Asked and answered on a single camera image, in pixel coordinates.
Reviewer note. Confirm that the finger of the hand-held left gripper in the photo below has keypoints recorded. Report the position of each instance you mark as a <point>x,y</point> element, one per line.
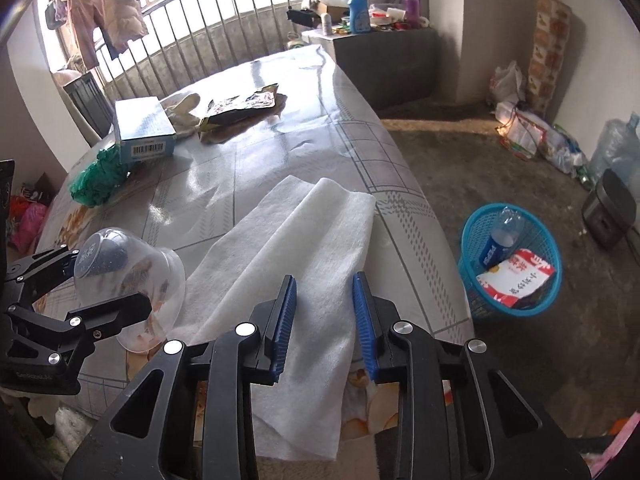
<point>35,267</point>
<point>100,317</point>

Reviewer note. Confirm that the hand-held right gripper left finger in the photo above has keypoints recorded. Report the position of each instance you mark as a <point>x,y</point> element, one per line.
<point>282,330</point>

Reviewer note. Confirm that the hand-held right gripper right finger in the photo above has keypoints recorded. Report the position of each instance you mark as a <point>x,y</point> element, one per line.
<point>364,330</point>

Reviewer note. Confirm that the clear plastic bowl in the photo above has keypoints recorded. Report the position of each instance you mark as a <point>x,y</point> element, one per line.
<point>150,280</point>

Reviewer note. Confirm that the white non-woven sheet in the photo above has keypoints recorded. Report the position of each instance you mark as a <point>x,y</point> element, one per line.
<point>300,240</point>

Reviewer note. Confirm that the green plastic bag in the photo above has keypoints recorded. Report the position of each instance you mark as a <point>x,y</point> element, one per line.
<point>100,180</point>

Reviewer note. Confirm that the blue cardboard box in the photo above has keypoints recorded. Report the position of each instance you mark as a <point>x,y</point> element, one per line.
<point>142,127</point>

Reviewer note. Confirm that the red white snack packet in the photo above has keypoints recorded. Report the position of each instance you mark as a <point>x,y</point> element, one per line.
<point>515,277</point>

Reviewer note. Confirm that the clear plastic bottle blue label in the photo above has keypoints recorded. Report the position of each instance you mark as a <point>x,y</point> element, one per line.
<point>500,240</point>

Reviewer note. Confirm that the cream cloth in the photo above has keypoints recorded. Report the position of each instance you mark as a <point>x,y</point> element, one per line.
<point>182,110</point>

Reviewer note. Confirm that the blue plastic basket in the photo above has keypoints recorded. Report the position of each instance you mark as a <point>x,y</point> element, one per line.
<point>545,240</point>

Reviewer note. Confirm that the dark foil snack wrapper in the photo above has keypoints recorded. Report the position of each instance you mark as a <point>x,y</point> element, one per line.
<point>235,107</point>

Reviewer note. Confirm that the pink plastic bag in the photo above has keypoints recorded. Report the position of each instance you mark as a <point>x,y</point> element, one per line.
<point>27,225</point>

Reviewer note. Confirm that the dark cardboard box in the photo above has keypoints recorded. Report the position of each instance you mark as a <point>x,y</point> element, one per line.
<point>40,185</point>

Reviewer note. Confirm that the white fleece blanket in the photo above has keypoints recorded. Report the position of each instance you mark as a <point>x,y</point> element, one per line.
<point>60,425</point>

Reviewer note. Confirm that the dark chair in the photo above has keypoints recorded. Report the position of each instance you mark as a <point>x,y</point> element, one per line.
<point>90,105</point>

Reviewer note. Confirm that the dark hanging garment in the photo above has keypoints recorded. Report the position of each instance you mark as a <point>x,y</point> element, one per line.
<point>112,42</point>

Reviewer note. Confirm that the pink hanging garment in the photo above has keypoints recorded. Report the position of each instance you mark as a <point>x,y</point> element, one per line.
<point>85,20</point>

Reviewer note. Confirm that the floral plastic tablecloth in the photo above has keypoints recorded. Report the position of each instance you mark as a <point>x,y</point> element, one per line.
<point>300,125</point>

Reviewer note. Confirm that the beige hanging puffy jacket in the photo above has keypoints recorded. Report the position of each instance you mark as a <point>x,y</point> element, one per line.
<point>125,10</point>

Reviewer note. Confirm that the clear bag with red trim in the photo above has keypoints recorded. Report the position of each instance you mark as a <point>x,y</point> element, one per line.
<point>522,132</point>

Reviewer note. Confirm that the grey cabinet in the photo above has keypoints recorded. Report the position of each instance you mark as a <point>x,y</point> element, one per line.
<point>390,65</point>

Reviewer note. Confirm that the metal window railing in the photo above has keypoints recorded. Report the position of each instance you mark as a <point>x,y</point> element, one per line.
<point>210,25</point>

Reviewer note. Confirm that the black rice cooker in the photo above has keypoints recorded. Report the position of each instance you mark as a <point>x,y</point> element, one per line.
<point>607,210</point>

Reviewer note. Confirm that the pink printed cloth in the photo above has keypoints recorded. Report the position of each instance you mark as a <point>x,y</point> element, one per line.
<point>617,445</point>

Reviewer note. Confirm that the white plastic bag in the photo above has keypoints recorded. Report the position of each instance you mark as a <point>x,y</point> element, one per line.
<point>507,82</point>

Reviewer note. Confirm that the small white bottle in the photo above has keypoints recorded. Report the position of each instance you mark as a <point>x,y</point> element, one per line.
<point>327,24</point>

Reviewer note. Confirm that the large clear water jug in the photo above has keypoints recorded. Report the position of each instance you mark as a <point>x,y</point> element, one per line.
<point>617,150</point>

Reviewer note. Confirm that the black device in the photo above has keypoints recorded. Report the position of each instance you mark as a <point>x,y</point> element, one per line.
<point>302,16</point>

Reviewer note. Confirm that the blue detergent bottle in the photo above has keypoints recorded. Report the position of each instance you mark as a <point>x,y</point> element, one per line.
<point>359,15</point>

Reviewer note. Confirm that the brown cardboard box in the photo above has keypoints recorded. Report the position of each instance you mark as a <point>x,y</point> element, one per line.
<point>336,10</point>

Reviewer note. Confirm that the purple cup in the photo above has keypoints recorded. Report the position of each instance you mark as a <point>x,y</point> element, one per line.
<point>411,10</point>

